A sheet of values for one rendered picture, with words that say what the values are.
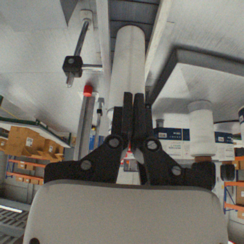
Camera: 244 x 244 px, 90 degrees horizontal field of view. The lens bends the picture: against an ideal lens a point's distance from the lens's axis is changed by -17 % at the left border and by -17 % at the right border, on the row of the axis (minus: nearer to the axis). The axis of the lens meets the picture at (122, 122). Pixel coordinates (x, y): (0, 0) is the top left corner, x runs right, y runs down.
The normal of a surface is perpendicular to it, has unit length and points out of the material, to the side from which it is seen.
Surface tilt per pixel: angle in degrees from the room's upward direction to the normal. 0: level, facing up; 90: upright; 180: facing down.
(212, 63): 90
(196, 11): 0
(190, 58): 90
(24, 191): 90
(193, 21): 0
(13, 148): 100
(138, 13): 0
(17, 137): 91
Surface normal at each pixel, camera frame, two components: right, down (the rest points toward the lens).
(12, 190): 0.15, -0.28
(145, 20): -0.07, 0.96
